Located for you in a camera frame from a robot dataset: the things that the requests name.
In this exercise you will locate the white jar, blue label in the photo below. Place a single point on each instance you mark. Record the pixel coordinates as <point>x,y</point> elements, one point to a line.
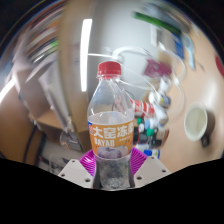
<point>160,97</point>

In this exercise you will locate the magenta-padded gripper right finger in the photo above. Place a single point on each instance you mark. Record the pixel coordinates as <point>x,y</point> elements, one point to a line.
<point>152,170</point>

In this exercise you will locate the black mug, white inside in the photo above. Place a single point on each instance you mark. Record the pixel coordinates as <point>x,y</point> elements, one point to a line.
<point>196,121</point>

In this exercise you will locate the white light bar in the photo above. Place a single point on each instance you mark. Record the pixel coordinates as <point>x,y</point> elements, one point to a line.
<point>86,55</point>

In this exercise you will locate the clear bottle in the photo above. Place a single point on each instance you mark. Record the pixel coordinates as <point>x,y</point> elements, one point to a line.
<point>111,133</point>

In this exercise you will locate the white and blue box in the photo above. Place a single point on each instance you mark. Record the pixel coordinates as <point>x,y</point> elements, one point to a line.
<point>177,45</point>

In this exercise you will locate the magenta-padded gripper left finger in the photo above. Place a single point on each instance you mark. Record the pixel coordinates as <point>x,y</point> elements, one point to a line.
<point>73,172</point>

